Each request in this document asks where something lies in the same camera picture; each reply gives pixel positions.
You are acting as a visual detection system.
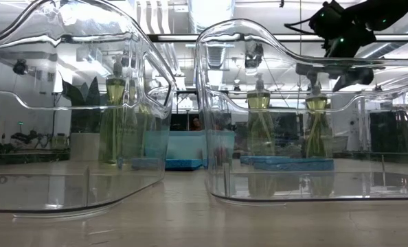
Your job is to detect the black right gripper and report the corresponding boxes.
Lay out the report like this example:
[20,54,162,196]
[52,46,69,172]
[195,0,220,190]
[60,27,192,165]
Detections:
[295,1,377,92]

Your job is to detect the clear yellow-green soap bottle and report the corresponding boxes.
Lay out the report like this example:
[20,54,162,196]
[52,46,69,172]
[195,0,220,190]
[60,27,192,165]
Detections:
[99,54,138,165]
[302,82,335,159]
[126,51,157,159]
[245,72,276,157]

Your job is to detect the teal plastic sink caddy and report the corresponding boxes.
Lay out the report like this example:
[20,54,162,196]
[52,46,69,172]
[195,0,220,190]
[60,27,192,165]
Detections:
[144,129,236,162]

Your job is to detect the dark background cabinet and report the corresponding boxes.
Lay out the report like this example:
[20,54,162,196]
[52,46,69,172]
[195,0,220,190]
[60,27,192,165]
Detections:
[368,109,408,154]

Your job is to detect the black hanging device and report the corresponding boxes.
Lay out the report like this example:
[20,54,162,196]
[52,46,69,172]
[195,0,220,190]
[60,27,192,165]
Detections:
[244,40,264,69]

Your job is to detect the clear plastic bin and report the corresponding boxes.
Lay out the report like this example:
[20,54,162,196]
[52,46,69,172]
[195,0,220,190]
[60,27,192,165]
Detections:
[194,18,408,207]
[0,0,177,220]

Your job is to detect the person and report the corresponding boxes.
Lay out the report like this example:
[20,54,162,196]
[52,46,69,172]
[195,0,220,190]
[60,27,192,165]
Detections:
[190,116,203,132]

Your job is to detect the black overhead crossbar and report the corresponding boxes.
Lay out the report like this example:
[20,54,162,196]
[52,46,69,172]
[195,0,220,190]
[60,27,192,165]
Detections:
[148,33,408,43]

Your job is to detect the green plant in white pot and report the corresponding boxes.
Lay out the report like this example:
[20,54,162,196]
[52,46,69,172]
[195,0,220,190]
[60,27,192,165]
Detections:
[61,75,102,162]

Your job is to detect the black background equipment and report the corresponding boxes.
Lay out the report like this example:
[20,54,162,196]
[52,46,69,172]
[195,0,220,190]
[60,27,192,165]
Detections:
[10,130,51,149]

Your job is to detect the black round background device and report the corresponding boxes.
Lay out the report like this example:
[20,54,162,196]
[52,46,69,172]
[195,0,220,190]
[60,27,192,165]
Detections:
[12,60,28,75]

